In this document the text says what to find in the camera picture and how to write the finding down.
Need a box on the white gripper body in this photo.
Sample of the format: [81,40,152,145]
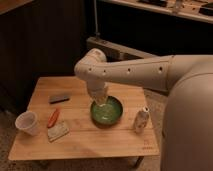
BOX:
[87,82,108,107]

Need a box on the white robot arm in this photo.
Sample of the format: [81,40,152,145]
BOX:
[74,48,213,171]

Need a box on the green ceramic bowl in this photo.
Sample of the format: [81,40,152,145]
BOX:
[90,96,123,125]

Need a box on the grey metal beam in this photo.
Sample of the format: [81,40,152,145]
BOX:
[86,37,154,60]

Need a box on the dark grey rectangular block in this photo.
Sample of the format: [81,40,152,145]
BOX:
[49,95,70,104]

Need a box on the wooden low table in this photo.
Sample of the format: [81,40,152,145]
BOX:
[8,77,159,160]

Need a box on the orange carrot toy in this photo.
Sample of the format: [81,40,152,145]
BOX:
[47,109,60,128]

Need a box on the white patterned bottle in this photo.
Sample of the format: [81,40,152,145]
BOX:
[133,107,149,134]

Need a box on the metal vertical pole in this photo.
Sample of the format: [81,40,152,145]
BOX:
[93,0,100,39]

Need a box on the beige sponge pad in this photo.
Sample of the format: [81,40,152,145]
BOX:
[47,121,69,142]

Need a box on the white plastic cup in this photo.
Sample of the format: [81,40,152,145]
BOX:
[15,111,39,136]

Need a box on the background shelf counter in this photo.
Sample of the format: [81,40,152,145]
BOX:
[102,0,213,24]

